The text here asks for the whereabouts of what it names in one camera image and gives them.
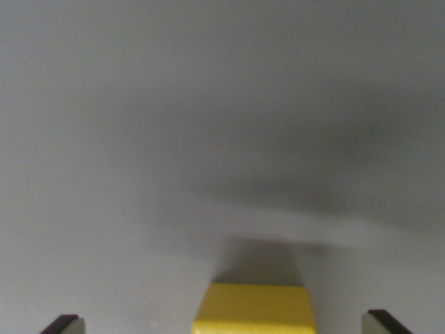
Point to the yellow cube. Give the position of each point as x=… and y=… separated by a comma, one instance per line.
x=253, y=309

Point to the grey plastic tray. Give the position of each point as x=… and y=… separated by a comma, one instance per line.
x=139, y=121

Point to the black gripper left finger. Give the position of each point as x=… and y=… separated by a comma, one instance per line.
x=67, y=326

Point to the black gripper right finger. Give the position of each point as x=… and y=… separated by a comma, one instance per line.
x=377, y=325

